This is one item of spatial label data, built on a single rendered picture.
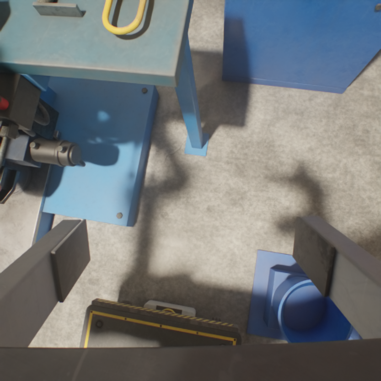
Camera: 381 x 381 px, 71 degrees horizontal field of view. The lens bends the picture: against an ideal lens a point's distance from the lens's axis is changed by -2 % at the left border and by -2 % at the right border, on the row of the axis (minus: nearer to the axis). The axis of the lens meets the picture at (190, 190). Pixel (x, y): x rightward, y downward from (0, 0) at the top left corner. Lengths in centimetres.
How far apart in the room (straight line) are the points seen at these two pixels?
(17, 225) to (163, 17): 141
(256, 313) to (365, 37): 140
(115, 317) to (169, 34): 113
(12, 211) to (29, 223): 13
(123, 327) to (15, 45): 111
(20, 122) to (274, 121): 133
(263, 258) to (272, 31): 111
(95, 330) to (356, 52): 174
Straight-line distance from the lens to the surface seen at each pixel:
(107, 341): 141
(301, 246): 17
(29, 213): 175
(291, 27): 143
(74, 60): 69
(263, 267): 158
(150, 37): 66
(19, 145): 134
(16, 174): 145
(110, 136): 165
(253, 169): 162
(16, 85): 80
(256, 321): 163
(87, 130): 173
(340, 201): 172
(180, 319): 130
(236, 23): 143
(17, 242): 178
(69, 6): 73
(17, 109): 79
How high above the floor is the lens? 156
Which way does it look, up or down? 79 degrees down
